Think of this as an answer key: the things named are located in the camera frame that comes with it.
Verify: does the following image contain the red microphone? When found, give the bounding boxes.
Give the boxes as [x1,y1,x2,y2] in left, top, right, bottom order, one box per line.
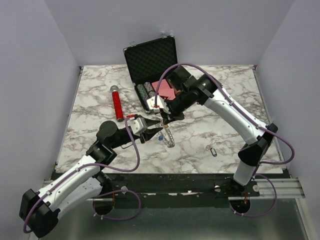
[110,85,124,122]

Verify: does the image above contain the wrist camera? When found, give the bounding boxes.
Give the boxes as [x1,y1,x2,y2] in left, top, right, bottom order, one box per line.
[127,114,148,136]
[146,96,170,114]

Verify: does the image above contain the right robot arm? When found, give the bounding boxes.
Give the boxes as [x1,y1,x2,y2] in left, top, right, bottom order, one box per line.
[160,66,278,196]

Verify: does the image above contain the metal disc with keyrings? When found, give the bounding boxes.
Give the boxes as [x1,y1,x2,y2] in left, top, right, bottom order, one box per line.
[158,123,175,148]

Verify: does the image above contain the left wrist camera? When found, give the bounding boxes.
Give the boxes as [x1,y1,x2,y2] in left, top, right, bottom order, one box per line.
[127,114,148,136]

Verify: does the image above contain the black poker chip case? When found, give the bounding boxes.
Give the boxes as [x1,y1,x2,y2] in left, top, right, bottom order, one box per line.
[123,35,178,114]

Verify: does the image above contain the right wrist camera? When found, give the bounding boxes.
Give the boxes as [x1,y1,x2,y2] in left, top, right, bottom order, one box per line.
[146,96,170,114]

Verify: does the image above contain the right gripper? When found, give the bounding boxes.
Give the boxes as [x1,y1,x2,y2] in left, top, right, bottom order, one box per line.
[160,90,192,125]

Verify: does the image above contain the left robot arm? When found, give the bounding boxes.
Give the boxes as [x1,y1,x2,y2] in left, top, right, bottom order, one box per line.
[19,114,161,238]

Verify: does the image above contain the key with black tag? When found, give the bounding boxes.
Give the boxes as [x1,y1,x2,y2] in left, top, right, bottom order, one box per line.
[205,144,218,158]

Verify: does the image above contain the pink playing cards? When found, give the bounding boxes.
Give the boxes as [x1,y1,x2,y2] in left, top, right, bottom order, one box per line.
[158,79,176,100]

